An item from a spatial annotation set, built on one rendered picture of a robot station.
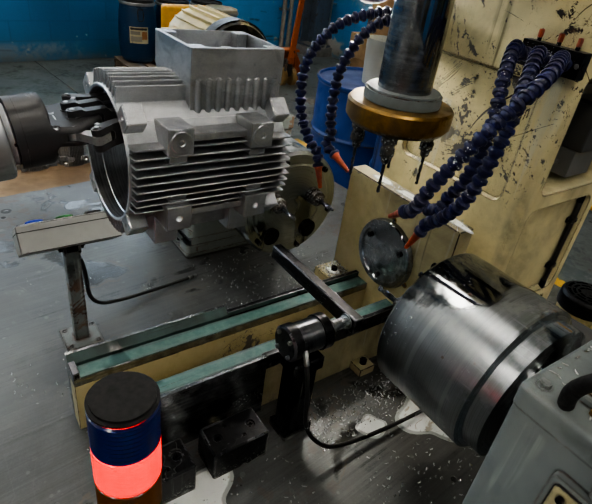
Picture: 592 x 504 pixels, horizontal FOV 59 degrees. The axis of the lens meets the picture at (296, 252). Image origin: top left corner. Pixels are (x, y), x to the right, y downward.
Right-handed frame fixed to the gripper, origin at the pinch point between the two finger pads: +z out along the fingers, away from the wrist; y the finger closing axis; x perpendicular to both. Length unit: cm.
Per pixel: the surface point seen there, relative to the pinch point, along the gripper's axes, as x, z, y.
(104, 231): 30.4, -7.9, 25.0
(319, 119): 87, 148, 166
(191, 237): 52, 17, 46
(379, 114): 6.8, 30.8, -1.1
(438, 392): 34, 20, -31
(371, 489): 58, 14, -28
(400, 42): -2.9, 35.6, 1.5
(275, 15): 132, 393, 599
